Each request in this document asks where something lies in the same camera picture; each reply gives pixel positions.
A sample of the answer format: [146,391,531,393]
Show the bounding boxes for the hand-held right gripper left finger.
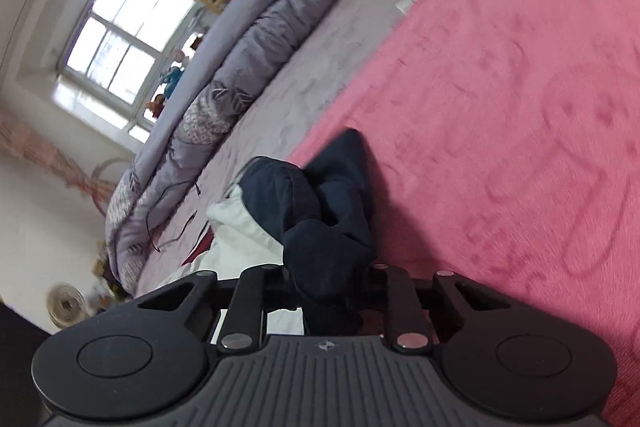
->
[137,263,301,352]

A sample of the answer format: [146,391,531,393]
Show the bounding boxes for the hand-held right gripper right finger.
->
[361,263,511,353]

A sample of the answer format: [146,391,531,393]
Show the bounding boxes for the dark navy pants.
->
[239,128,378,338]

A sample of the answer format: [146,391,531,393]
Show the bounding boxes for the white garment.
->
[165,184,307,338]

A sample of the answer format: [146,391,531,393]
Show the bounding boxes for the round fan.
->
[46,284,89,329]

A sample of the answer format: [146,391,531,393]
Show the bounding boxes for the pink blanket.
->
[287,0,640,427]

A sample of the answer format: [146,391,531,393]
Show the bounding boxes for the toys on windowsill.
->
[144,32,207,118]

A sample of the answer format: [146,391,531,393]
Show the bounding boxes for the grey patterned quilt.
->
[105,0,432,294]

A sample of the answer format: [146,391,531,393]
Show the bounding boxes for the lilac bed sheet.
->
[134,0,640,295]

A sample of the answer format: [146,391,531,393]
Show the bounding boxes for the window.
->
[52,0,212,146]

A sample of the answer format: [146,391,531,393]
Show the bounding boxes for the thin black cable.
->
[144,179,202,254]

